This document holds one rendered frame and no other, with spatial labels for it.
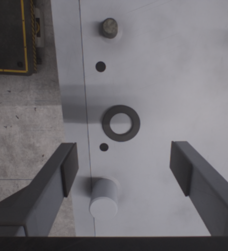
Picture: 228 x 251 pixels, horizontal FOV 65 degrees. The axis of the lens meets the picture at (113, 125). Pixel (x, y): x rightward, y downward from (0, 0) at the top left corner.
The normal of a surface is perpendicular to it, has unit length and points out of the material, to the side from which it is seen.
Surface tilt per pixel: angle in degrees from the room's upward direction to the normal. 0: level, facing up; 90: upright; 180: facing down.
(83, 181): 11
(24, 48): 0
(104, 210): 0
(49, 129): 0
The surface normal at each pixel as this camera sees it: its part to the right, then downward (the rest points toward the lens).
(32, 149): -0.02, 0.29
